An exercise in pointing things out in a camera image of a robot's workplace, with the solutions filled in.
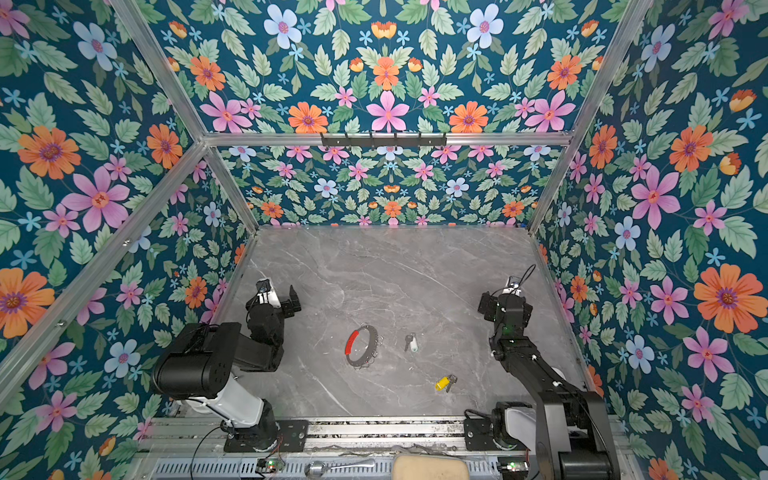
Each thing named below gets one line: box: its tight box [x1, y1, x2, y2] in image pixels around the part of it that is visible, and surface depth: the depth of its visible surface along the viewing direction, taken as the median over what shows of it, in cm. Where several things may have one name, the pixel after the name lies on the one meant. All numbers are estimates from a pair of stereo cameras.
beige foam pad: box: [391, 454, 471, 480], surface depth 68 cm
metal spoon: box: [304, 459, 376, 478], surface depth 70 cm
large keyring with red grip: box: [344, 324, 379, 367], surface depth 90 cm
